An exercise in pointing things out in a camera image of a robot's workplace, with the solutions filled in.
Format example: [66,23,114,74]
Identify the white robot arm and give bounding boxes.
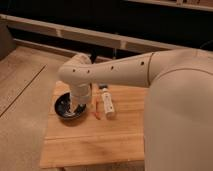
[59,49,213,171]

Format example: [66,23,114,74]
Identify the wooden table board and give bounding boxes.
[40,85,147,168]

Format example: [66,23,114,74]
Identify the orange carrot toy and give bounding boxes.
[92,98,101,120]

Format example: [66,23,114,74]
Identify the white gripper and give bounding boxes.
[69,84,91,104]

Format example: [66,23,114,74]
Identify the small dark brown block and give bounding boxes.
[98,84,108,89]

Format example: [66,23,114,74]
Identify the white plastic bottle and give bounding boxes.
[101,88,115,117]

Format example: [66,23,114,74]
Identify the black ceramic bowl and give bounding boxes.
[54,92,86,120]

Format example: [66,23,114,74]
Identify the white shelf rail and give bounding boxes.
[0,13,182,53]

